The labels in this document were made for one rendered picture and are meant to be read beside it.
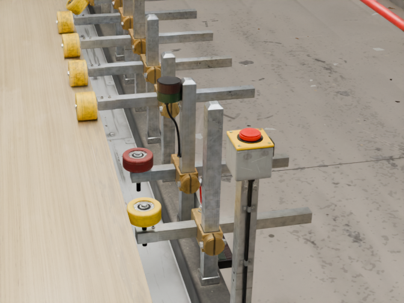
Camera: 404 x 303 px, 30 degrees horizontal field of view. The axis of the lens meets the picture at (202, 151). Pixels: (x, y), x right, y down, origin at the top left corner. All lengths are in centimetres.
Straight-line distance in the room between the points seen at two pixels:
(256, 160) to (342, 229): 203
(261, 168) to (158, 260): 75
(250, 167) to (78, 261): 45
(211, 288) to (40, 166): 53
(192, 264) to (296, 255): 130
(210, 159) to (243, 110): 271
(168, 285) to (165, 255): 13
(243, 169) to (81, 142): 78
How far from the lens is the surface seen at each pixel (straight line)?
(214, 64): 245
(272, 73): 491
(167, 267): 203
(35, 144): 206
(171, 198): 217
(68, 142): 206
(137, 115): 266
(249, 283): 153
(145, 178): 199
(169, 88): 183
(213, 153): 165
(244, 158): 135
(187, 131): 190
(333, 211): 348
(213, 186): 170
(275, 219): 185
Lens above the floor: 184
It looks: 28 degrees down
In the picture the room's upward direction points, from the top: 1 degrees clockwise
